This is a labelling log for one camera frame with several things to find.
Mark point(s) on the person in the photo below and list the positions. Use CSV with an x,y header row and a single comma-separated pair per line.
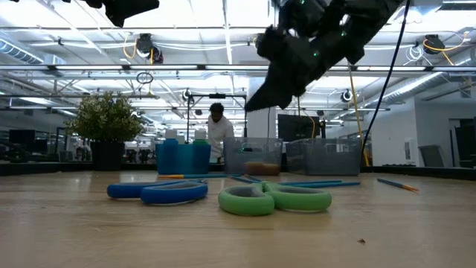
x,y
219,130

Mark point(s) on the green paint bottle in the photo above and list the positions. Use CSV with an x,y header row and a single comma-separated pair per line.
x,y
201,136

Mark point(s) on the blue plastic bin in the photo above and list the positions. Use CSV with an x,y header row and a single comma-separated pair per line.
x,y
182,160

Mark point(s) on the grey translucent plastic bin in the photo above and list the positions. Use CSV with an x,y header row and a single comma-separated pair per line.
x,y
253,152
323,156

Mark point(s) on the potted green plant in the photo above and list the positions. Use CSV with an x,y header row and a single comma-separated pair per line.
x,y
106,119

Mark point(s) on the black aluminium table frame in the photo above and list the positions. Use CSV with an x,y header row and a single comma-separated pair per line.
x,y
37,168

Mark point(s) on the blue paint bottle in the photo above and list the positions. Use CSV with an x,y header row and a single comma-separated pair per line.
x,y
171,136

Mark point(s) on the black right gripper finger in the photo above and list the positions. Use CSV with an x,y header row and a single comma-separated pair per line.
x,y
286,82

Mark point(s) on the black cabinet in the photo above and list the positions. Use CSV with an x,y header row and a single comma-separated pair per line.
x,y
463,141

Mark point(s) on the small brown crumb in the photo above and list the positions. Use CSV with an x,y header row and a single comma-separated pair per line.
x,y
361,240

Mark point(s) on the grey chair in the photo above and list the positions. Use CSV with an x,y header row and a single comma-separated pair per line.
x,y
431,156

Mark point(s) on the black monitor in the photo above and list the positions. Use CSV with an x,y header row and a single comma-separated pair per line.
x,y
297,126
22,139

